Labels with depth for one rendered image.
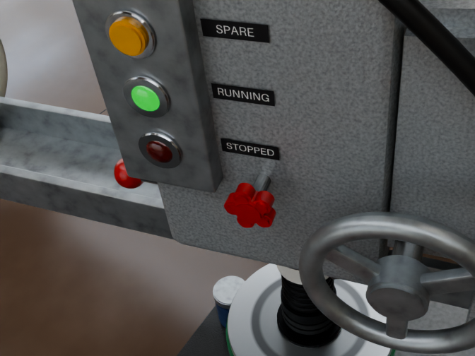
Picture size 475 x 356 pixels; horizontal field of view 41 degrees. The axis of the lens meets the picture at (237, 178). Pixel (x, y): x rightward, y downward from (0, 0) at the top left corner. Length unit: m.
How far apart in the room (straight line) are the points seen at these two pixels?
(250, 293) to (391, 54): 0.53
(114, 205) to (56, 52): 2.59
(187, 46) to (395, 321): 0.26
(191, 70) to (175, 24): 0.03
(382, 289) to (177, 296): 1.59
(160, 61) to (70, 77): 2.62
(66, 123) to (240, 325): 0.34
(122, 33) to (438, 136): 0.22
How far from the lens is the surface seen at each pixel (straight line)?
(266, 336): 0.84
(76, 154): 0.82
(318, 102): 0.44
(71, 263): 2.21
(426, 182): 0.48
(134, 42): 0.43
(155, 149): 0.49
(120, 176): 0.62
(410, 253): 0.49
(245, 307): 0.86
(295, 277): 0.72
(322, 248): 0.46
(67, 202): 0.74
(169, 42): 0.43
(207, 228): 0.58
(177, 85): 0.45
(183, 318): 1.97
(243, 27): 0.42
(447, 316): 0.93
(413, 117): 0.44
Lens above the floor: 1.61
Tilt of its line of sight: 44 degrees down
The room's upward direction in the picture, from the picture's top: 9 degrees counter-clockwise
